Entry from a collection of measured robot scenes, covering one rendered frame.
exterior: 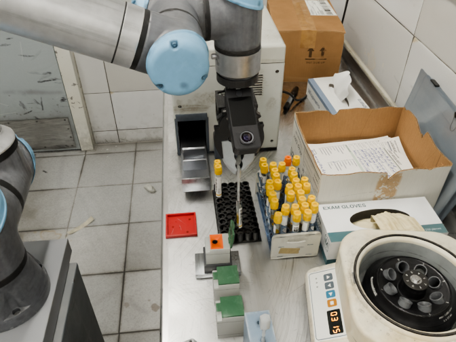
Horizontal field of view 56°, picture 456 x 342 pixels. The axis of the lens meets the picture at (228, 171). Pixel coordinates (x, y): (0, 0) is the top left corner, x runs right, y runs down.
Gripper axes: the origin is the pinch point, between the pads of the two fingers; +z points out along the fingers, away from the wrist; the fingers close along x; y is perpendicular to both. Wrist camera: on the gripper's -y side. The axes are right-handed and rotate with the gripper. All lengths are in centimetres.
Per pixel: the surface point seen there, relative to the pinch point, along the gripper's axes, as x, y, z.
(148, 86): 30, 161, 68
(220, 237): 4.5, -7.4, 10.1
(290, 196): -10.5, -1.3, 6.7
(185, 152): 10.2, 22.7, 11.8
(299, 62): -29, 66, 11
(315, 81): -32, 55, 12
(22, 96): 98, 156, 66
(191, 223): 10.1, 3.9, 17.6
